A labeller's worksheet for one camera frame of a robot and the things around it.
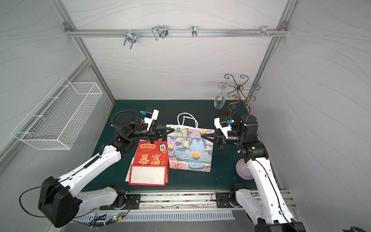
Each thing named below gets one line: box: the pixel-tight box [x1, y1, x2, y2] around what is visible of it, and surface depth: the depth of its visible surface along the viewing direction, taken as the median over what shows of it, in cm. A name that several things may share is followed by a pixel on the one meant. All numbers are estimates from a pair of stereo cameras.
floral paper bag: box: [167, 112, 215, 173], surface depth 66 cm
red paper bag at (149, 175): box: [128, 164, 170, 187], surface depth 81 cm
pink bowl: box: [235, 158, 254, 180], surface depth 82 cm
